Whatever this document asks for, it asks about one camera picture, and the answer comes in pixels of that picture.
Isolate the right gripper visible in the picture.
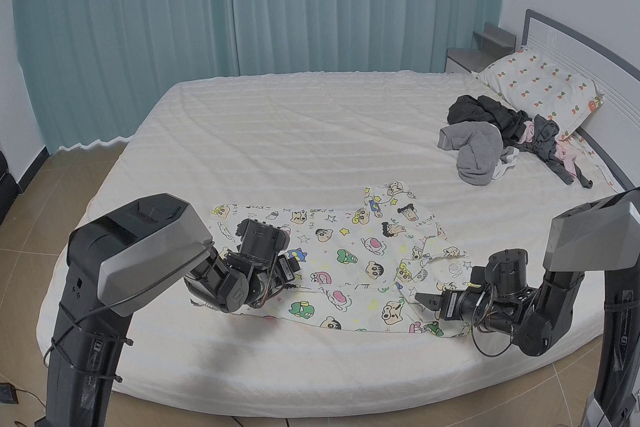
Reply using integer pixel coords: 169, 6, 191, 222
414, 287, 483, 322

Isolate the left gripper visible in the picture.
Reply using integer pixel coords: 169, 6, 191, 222
260, 252, 303, 301

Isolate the white printed pyjama top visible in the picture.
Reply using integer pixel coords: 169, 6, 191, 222
190, 181, 475, 339

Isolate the bed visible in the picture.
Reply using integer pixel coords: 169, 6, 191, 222
39, 9, 640, 411

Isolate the pile of clothes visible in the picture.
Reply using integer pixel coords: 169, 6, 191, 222
446, 94, 595, 189

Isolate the grey garment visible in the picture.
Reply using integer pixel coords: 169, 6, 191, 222
437, 122, 505, 187

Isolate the grey bedside table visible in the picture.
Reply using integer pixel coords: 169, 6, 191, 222
446, 22, 517, 74

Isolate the white printed pillow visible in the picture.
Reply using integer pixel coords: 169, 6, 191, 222
475, 46, 606, 140

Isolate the blue-green curtain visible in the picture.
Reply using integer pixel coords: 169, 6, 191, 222
11, 0, 506, 153

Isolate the black power adapter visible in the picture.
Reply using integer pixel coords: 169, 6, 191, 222
0, 382, 47, 416

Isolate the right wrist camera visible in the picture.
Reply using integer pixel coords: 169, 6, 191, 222
467, 266, 490, 290

